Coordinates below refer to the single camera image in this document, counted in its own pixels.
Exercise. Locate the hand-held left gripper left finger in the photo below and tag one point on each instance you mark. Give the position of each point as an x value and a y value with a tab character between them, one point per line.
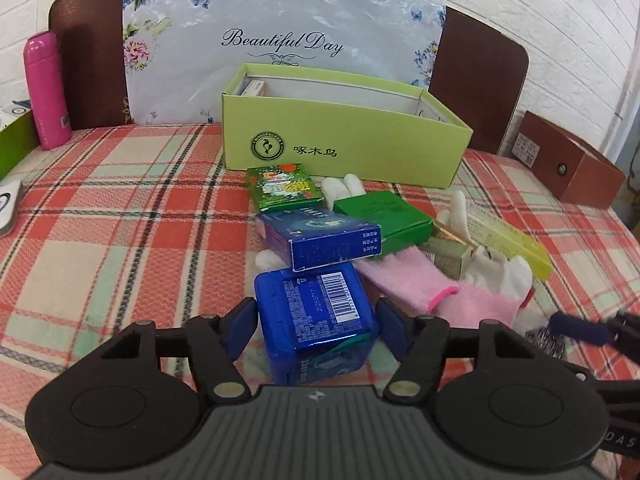
241	326

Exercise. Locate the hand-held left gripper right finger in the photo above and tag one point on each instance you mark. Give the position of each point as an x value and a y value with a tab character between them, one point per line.
393	326

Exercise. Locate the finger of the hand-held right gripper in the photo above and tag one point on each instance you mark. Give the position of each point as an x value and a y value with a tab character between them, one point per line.
580	329
627	332

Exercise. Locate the white pink glove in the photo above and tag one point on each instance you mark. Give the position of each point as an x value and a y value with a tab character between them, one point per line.
481	305
406	280

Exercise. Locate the shiny blue packet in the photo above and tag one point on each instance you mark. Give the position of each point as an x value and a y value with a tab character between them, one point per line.
310	320

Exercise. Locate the pale green small box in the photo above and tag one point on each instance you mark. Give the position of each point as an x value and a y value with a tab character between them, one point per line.
450	261

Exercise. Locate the yellow clear plastic box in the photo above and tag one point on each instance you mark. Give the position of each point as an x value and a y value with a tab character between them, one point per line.
520	247

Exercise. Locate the dark blue carton box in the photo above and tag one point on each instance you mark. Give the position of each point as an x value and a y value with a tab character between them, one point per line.
325	246

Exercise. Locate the dark green box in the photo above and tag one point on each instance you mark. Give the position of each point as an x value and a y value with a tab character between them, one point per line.
385	215

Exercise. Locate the green printed flower box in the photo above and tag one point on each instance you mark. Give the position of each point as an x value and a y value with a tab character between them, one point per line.
282	187

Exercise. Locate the lime green cardboard box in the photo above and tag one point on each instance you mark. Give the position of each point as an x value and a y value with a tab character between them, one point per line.
340	145

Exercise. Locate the steel wool scrubber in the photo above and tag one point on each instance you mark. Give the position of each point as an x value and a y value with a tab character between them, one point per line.
545	345

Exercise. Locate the red plaid blanket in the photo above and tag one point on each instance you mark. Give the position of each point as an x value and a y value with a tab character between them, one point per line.
125	235

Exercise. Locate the brown cardboard box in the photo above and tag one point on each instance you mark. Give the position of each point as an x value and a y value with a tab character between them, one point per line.
570	170

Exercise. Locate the small white box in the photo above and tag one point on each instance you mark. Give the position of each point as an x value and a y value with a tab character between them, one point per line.
253	88

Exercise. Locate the white device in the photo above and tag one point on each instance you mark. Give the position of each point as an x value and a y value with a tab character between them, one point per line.
9	207

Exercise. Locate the green white cardboard box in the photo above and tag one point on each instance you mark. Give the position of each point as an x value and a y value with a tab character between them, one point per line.
12	145

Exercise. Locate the pink bottle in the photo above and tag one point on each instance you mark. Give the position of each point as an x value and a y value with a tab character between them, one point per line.
47	90

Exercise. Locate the brown wooden headboard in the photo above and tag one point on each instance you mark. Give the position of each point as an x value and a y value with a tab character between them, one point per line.
90	60

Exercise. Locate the floral printed plastic bag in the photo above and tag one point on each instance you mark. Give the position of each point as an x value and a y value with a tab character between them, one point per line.
300	10

